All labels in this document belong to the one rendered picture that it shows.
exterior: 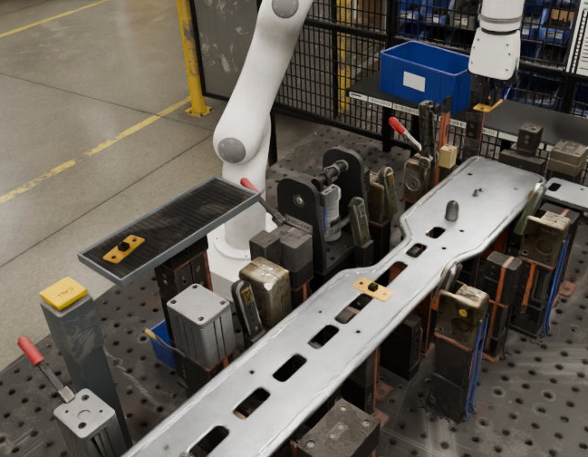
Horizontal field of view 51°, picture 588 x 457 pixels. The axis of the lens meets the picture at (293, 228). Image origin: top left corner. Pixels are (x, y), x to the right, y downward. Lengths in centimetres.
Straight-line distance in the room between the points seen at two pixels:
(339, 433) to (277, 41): 86
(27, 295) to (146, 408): 171
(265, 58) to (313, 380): 75
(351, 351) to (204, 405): 29
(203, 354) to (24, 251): 240
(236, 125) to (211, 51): 283
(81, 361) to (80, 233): 229
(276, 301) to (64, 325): 40
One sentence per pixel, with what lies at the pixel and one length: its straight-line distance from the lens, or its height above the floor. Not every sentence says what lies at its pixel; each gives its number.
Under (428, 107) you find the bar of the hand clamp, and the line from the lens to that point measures 162.
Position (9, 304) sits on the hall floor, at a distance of 317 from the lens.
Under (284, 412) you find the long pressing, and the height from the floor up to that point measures 100.
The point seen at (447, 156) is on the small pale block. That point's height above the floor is 105.
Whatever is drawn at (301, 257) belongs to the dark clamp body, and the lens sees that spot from 135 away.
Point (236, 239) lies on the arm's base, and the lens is 178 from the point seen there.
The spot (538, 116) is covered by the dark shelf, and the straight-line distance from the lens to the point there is 206.
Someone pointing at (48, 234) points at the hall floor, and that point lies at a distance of 357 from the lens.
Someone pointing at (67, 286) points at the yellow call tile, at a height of 116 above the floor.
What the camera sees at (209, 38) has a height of 57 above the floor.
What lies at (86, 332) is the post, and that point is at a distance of 121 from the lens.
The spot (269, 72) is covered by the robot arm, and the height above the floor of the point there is 133.
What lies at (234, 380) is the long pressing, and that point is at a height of 100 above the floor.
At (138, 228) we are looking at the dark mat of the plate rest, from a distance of 129.
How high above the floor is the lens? 186
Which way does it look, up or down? 35 degrees down
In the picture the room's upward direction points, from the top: 3 degrees counter-clockwise
